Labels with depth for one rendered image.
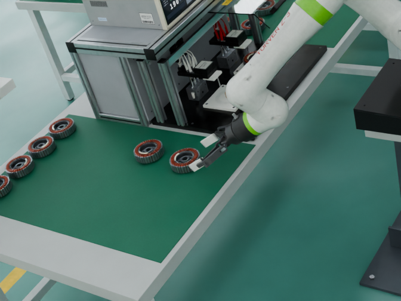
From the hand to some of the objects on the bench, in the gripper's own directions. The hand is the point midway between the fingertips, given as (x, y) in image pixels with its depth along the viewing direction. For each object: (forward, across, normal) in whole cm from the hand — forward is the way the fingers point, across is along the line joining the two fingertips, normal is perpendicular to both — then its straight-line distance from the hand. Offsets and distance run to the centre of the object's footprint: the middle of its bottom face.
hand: (199, 154), depth 253 cm
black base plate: (+2, -51, +5) cm, 52 cm away
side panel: (+41, -30, -18) cm, 54 cm away
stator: (+23, -6, -8) cm, 25 cm away
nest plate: (+2, -39, +2) cm, 39 cm away
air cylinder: (+14, -43, -5) cm, 45 cm away
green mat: (+34, +6, -14) cm, 37 cm away
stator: (+8, -1, +1) cm, 8 cm away
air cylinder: (+9, -66, -2) cm, 67 cm away
